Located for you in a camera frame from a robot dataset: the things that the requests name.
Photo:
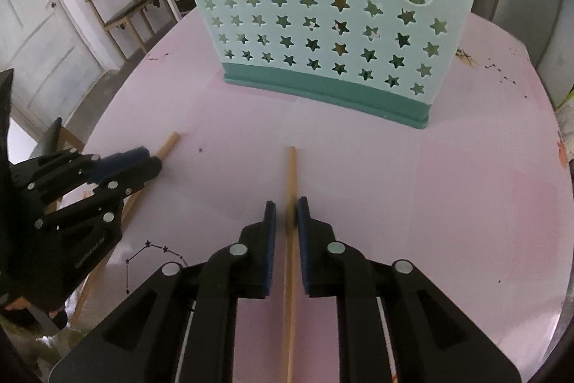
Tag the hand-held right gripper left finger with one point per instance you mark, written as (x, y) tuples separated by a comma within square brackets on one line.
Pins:
[(270, 239)]

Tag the pink printed tablecloth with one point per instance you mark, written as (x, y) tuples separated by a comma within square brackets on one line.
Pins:
[(403, 185)]

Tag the teal star-holed utensil holder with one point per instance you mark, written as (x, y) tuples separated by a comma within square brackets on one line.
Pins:
[(314, 82)]

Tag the white rice sack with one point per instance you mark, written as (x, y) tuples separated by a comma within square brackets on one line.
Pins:
[(566, 98)]

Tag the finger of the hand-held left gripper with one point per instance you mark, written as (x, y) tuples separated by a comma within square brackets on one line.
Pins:
[(139, 179), (121, 161)]

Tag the white door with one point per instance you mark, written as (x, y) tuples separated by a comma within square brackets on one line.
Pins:
[(40, 42)]

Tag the person's left hand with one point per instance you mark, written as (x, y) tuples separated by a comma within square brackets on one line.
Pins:
[(15, 303)]

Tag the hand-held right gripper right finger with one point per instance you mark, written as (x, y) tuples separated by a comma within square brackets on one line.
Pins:
[(303, 239)]

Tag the wooden chair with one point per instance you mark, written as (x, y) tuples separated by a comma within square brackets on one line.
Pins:
[(125, 8), (69, 138)]

